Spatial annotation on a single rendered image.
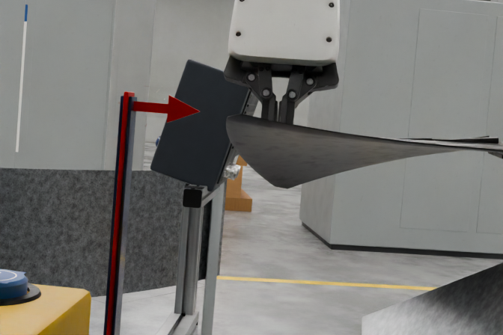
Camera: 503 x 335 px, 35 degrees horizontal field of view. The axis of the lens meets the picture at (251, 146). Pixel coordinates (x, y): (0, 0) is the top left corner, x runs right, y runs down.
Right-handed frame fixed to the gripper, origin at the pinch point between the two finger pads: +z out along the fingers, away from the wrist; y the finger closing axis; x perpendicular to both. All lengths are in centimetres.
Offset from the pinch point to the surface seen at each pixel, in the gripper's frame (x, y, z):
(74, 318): -25.5, -9.1, 19.3
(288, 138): -5.6, 1.3, 2.7
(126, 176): -3.7, -12.3, 6.7
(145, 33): 379, -102, -161
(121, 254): -1.5, -12.4, 13.2
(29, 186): 155, -78, -20
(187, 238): 51, -14, 5
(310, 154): 1.1, 3.2, 2.3
